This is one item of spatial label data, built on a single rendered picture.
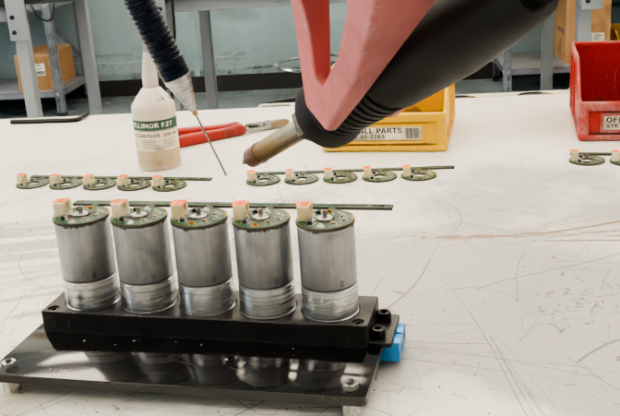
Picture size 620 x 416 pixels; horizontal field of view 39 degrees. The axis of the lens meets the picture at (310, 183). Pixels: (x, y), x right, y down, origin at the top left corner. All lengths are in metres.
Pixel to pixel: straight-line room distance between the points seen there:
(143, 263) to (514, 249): 0.21
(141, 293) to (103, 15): 4.69
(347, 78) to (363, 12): 0.04
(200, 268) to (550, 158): 0.36
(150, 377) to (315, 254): 0.08
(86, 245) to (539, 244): 0.25
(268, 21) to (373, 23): 4.66
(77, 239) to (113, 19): 4.66
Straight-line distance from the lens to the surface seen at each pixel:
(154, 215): 0.39
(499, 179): 0.62
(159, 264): 0.39
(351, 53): 0.24
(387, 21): 0.22
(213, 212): 0.39
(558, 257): 0.49
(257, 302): 0.38
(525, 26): 0.22
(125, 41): 5.05
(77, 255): 0.40
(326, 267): 0.37
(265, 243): 0.37
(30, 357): 0.40
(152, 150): 0.69
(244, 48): 4.92
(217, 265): 0.38
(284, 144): 0.32
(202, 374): 0.37
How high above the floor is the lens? 0.94
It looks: 17 degrees down
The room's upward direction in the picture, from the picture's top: 4 degrees counter-clockwise
